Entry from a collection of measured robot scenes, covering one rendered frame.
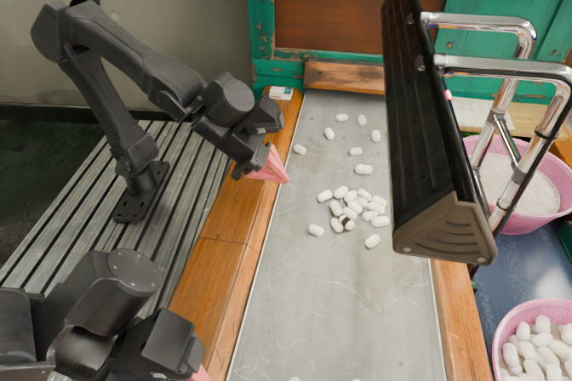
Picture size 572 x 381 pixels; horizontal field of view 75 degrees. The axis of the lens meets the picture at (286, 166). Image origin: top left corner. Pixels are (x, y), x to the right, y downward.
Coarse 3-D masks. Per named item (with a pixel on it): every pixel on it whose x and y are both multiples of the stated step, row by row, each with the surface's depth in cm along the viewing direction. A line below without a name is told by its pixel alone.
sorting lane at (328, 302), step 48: (336, 144) 93; (384, 144) 93; (288, 192) 80; (384, 192) 80; (288, 240) 70; (336, 240) 70; (384, 240) 70; (288, 288) 62; (336, 288) 62; (384, 288) 62; (432, 288) 62; (240, 336) 56; (288, 336) 56; (336, 336) 56; (384, 336) 56; (432, 336) 56
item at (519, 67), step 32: (512, 32) 53; (416, 64) 44; (448, 64) 42; (480, 64) 42; (512, 64) 41; (544, 64) 41; (544, 128) 45; (480, 160) 67; (512, 160) 53; (480, 192) 64; (512, 192) 52
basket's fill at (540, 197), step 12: (492, 156) 90; (504, 156) 90; (480, 168) 86; (492, 168) 86; (504, 168) 87; (492, 180) 83; (504, 180) 84; (540, 180) 84; (492, 192) 80; (528, 192) 80; (540, 192) 81; (552, 192) 81; (528, 204) 77; (540, 204) 78; (552, 204) 79
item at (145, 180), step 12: (144, 168) 85; (156, 168) 95; (168, 168) 96; (132, 180) 84; (144, 180) 85; (156, 180) 90; (132, 192) 87; (144, 192) 87; (156, 192) 89; (120, 204) 85; (132, 204) 85; (144, 204) 85; (120, 216) 82; (132, 216) 82; (144, 216) 83
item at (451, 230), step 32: (384, 0) 76; (416, 0) 62; (384, 32) 64; (416, 32) 51; (384, 64) 56; (416, 96) 40; (448, 96) 43; (416, 128) 37; (448, 128) 33; (416, 160) 34; (448, 160) 30; (416, 192) 31; (448, 192) 28; (416, 224) 29; (448, 224) 28; (480, 224) 27; (416, 256) 31; (448, 256) 30; (480, 256) 30
